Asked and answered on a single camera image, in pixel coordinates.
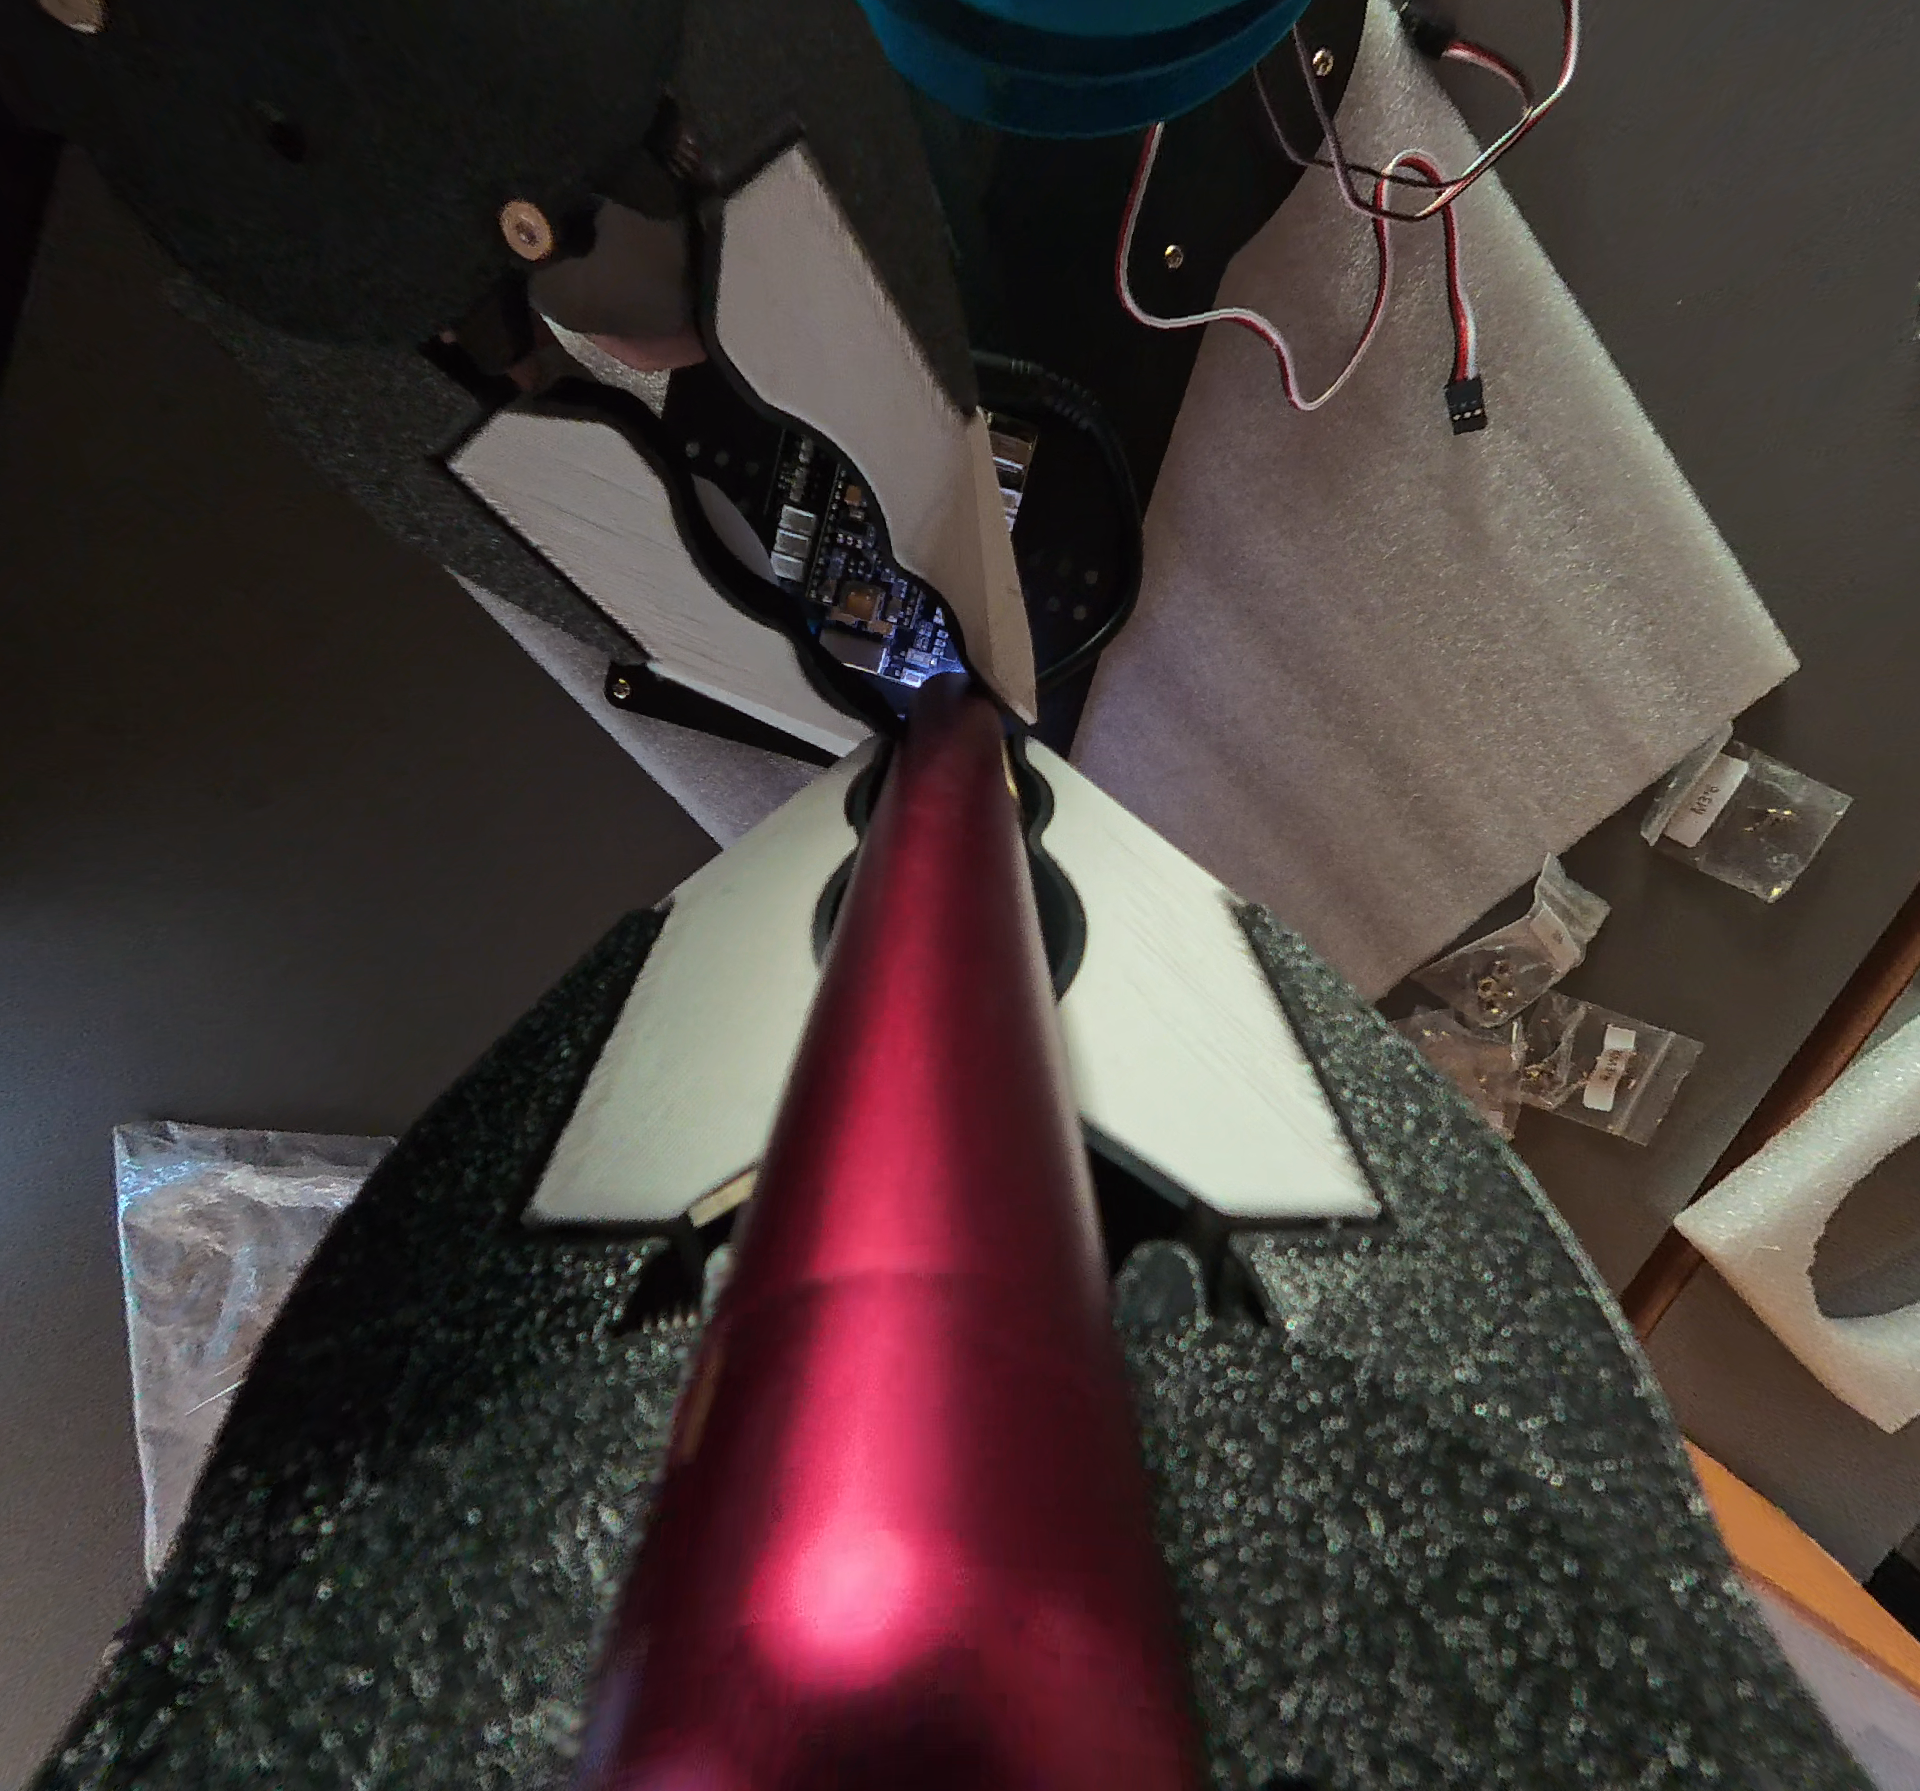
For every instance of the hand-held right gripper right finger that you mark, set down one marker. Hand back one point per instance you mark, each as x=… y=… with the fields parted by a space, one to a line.
x=1216 y=1053

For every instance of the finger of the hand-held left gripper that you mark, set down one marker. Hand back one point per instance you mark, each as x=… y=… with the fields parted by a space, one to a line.
x=586 y=516
x=853 y=321

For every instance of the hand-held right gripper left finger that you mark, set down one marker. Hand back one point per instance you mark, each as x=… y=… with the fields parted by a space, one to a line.
x=659 y=1071

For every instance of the green control circuit board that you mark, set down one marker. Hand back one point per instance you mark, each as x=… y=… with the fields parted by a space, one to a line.
x=825 y=574

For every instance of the red electric screwdriver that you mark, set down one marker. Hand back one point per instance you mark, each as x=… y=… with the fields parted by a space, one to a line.
x=899 y=1298

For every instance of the blue hobby robot arm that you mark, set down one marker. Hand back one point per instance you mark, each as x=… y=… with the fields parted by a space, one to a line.
x=1082 y=8

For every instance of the small clear screw bag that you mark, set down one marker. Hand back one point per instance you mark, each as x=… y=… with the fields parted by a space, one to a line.
x=1748 y=816
x=1567 y=913
x=1610 y=1071
x=1487 y=996

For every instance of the clear flat plastic bag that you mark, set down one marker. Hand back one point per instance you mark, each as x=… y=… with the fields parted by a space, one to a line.
x=195 y=1298

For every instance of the white foam sheet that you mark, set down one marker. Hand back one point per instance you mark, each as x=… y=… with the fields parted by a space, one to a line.
x=1426 y=547

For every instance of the white foam block with hole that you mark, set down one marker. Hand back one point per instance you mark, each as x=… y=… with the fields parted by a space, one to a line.
x=1801 y=1190

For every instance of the white orange cardboard box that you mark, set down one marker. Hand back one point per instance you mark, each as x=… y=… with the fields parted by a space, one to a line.
x=1785 y=1537

